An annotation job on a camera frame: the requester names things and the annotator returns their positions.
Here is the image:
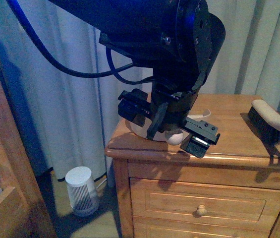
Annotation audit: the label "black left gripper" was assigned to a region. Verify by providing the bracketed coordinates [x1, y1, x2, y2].
[118, 84, 220, 158]

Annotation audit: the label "beige plastic dustpan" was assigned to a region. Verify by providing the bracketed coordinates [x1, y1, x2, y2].
[124, 93, 213, 145]

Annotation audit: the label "beige hand brush black bristles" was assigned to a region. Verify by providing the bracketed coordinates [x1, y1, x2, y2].
[248, 99, 280, 145]

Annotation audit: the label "grey-green curtain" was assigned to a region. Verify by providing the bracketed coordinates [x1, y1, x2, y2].
[0, 0, 280, 179]

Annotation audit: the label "wooden nightstand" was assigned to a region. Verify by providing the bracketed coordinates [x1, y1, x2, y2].
[106, 94, 280, 238]

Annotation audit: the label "lower wooden drawer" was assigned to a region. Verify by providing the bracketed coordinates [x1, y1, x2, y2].
[133, 216, 270, 238]

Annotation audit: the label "wooden drawer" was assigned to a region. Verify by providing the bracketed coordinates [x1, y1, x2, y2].
[130, 178, 280, 231]
[133, 216, 270, 238]

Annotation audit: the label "white cylindrical air purifier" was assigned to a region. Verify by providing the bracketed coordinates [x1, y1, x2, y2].
[65, 166, 100, 217]

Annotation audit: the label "upper wooden drawer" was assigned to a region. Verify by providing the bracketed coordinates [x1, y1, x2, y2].
[130, 178, 280, 231]

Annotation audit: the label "wooden bed headboard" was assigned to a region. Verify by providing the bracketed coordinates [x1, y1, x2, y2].
[0, 83, 57, 238]

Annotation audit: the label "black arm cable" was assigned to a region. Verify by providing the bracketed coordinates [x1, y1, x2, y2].
[5, 0, 155, 84]

